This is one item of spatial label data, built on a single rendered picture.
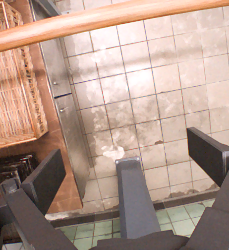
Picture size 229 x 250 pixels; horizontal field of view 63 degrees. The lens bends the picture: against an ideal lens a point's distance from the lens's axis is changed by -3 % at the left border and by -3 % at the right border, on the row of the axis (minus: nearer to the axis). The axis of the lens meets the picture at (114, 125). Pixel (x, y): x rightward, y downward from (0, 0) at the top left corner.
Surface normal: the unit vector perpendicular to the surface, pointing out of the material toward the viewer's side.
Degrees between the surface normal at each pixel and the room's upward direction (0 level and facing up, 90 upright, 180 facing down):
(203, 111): 0
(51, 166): 89
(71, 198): 0
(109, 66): 0
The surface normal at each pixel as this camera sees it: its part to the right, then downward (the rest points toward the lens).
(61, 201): 0.01, 0.22
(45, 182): 0.99, -0.16
